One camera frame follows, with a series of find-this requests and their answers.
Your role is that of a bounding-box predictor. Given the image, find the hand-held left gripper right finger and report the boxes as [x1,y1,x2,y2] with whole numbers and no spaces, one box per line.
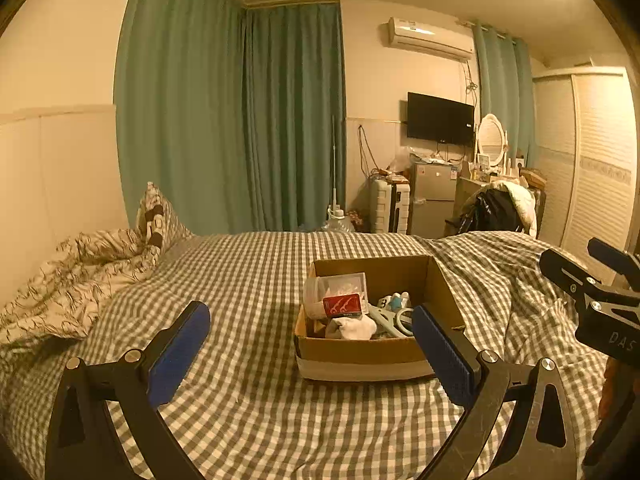
[411,304,578,480]

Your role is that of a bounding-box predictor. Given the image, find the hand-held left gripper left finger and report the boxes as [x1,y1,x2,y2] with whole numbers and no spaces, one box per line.
[45,301,212,480]

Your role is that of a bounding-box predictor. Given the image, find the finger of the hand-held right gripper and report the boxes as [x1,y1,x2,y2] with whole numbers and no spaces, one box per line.
[587,237,640,291]
[539,248,603,313]

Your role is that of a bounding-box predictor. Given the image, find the light blue scissors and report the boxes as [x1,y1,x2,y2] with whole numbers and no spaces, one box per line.
[367,305,416,337]

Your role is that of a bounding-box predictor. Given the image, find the brown cardboard box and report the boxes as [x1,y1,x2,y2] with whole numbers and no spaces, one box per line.
[292,255,468,382]

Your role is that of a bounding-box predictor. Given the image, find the white sock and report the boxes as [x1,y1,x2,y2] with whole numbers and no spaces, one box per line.
[325,316,377,341]

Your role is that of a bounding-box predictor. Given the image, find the clear floss pick box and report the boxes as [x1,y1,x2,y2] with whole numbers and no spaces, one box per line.
[302,271,371,322]

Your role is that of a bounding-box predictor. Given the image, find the person's right hand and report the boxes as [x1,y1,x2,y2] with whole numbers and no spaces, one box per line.
[599,357,618,411]

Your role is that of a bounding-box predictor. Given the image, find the white padded jacket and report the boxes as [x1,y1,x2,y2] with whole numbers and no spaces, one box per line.
[482,181,538,238]

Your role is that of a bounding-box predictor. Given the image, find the black jacket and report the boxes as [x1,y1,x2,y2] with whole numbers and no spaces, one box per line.
[457,189,523,236]

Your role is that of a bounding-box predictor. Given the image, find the white louvred wardrobe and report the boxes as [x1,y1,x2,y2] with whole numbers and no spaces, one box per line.
[531,66,640,286]

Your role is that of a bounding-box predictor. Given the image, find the checked pillow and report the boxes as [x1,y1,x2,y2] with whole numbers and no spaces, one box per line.
[136,181,193,251]

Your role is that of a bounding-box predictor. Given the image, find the wooden dressing table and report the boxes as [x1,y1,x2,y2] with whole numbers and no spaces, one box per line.
[455,175,501,221]

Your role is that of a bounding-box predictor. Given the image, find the floral patterned duvet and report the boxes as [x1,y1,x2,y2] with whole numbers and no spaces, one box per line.
[0,227,161,346]

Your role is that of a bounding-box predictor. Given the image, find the silver small fridge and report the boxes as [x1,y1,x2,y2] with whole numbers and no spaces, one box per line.
[409,162,458,238]

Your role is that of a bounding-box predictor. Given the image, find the white oval mirror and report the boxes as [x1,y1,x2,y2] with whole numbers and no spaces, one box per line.
[476,113,507,161]

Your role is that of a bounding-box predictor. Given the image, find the white ribbed suitcase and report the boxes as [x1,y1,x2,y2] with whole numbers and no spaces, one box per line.
[370,178,412,234]

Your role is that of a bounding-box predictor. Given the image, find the clear water jug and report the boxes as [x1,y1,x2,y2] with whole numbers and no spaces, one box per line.
[320,204,357,233]

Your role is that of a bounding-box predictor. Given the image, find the narrow green curtain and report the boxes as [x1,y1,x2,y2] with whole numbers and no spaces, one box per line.
[472,22,538,171]

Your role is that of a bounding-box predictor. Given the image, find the clear plastic bag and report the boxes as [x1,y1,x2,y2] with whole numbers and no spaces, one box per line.
[392,146,417,172]

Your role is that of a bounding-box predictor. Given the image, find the thin metal pole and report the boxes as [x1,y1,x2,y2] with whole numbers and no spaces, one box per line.
[330,115,339,206]

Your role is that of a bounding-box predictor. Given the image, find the white air conditioner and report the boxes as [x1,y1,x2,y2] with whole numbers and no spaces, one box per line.
[387,16,475,62]

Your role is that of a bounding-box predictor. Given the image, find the black wall television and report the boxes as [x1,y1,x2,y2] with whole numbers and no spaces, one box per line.
[406,92,476,147]

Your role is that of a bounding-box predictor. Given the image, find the hanging wall cable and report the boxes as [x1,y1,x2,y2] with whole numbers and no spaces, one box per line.
[356,126,377,176]

